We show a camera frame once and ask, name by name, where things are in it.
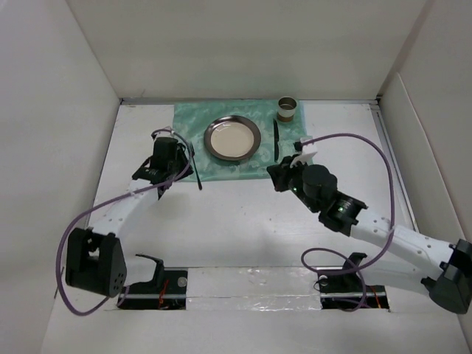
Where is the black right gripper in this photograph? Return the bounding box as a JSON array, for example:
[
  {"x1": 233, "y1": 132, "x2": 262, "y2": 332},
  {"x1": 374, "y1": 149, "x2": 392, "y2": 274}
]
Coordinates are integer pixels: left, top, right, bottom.
[{"x1": 267, "y1": 153, "x2": 319, "y2": 213}]

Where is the dark metal fork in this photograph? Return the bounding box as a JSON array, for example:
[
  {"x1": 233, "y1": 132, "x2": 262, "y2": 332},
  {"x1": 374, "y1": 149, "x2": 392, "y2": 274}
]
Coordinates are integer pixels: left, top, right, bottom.
[{"x1": 190, "y1": 142, "x2": 203, "y2": 191}]

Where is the green satin placemat cloth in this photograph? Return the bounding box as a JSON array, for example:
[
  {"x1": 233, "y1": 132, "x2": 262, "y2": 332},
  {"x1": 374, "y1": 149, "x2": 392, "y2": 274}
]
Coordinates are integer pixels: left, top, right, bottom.
[{"x1": 171, "y1": 100, "x2": 317, "y2": 182}]

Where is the round metal plate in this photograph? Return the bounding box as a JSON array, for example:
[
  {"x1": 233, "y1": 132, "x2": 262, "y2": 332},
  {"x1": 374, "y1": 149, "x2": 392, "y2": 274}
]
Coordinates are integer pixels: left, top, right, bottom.
[{"x1": 204, "y1": 115, "x2": 262, "y2": 162}]

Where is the black table knife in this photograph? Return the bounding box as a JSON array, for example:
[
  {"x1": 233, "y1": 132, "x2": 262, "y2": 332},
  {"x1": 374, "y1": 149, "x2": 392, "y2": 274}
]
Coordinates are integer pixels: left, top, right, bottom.
[{"x1": 273, "y1": 119, "x2": 280, "y2": 162}]

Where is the metal cup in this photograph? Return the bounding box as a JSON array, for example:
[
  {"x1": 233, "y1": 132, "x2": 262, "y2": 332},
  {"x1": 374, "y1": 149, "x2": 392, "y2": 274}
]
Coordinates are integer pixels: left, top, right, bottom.
[{"x1": 277, "y1": 97, "x2": 298, "y2": 122}]

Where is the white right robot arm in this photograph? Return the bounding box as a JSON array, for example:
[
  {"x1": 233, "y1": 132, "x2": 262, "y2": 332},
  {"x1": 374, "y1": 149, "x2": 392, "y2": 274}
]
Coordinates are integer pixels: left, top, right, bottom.
[{"x1": 267, "y1": 156, "x2": 471, "y2": 314}]

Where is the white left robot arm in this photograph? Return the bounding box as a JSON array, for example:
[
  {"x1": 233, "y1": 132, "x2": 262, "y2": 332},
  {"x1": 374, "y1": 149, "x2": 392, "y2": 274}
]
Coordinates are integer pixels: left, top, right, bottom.
[{"x1": 65, "y1": 133, "x2": 192, "y2": 298}]

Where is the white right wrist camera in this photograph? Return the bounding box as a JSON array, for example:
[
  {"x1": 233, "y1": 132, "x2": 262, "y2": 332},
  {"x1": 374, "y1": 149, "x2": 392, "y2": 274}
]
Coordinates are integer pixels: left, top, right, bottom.
[{"x1": 290, "y1": 136, "x2": 318, "y2": 168}]

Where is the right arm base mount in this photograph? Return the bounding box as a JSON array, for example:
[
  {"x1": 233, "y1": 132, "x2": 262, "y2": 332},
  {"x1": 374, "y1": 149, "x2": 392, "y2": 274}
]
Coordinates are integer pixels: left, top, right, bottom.
[{"x1": 313, "y1": 266, "x2": 390, "y2": 311}]

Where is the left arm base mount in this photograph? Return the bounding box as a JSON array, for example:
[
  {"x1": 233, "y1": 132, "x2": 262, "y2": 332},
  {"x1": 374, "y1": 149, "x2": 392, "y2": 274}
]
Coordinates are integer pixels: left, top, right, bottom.
[{"x1": 117, "y1": 268, "x2": 188, "y2": 310}]

